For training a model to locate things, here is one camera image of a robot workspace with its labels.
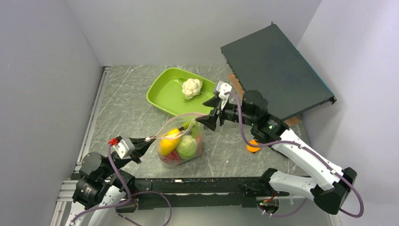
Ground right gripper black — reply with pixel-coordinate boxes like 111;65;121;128
196;95;256;131

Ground green toy celery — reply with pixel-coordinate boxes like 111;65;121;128
183;121;201;138

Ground clear zip top bag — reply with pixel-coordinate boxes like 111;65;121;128
145;112;204;168

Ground green toy cabbage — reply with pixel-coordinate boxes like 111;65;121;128
176;135;197;160

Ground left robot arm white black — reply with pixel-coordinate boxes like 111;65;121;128
66;136;155;226

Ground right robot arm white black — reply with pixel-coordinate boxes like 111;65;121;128
197;90;359;215

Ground white toy cauliflower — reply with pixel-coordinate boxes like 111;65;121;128
182;79;202;100

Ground green plastic tray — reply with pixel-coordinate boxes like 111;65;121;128
146;67;215;116

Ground orange toy slice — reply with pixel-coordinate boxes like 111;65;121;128
247;139;261;153

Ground dark grey metal case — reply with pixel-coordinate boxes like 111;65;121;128
220;23;336;120

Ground wooden board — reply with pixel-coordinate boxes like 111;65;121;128
227;73;302;126

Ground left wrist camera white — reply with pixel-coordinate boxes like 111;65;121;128
108;136;136;159

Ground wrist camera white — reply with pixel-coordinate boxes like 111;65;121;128
108;136;136;159
214;81;232;110

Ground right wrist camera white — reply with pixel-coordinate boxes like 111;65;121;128
214;81;232;110

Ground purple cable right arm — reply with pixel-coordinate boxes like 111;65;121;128
225;91;365;219

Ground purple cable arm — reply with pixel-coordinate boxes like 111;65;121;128
225;91;365;219
70;143;173;226

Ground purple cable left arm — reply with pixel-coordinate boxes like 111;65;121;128
70;143;173;226

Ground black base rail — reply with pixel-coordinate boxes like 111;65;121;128
130;177;288;210

